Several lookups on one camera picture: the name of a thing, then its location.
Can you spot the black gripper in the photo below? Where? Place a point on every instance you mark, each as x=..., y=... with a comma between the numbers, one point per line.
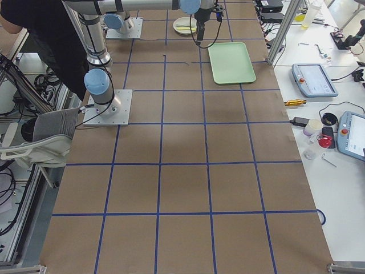
x=201, y=15

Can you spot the white round plate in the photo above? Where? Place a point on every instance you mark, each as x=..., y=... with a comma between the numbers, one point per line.
x=184, y=21

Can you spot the yellow plastic fork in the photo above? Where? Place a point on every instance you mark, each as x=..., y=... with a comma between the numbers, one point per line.
x=186, y=28

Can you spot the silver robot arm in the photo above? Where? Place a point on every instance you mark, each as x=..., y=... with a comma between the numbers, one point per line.
x=90, y=13
x=90, y=18

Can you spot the mint green tray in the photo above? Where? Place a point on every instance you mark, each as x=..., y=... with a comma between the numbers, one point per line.
x=230, y=63

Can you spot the clear plastic bottle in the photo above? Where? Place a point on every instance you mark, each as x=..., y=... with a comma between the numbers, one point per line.
x=313, y=8

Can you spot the far teach pendant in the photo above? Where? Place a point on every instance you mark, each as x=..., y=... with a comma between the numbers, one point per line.
x=313, y=81

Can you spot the teach pendant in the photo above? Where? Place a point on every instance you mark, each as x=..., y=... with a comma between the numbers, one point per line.
x=313, y=81
x=350, y=137

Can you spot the gold metal cylinder tool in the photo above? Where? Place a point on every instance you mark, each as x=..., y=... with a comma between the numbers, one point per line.
x=296, y=102

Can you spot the black power adapter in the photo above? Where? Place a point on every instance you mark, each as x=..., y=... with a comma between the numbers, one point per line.
x=299, y=121

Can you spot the black device on desk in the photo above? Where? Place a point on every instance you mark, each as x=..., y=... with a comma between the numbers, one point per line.
x=351, y=40

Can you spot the person in black shirt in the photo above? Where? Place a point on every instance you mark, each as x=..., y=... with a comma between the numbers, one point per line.
x=50, y=26

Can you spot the white cup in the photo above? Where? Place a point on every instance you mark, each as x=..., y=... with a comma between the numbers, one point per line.
x=313, y=126

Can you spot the black round dish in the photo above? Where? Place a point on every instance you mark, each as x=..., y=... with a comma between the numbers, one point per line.
x=329, y=119

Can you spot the black smartphone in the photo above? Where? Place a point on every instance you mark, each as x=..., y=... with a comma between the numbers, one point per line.
x=328, y=131

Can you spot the red round object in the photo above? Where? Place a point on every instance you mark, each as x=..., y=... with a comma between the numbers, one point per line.
x=324, y=141

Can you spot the allen key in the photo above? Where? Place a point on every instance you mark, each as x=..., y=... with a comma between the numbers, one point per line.
x=326, y=159

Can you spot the near teach pendant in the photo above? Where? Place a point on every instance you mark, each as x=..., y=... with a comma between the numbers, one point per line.
x=350, y=137

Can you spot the grey office chair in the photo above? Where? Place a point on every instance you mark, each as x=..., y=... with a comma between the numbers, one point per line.
x=50, y=145

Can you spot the aluminium frame post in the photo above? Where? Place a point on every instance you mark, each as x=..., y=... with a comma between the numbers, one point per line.
x=283, y=29

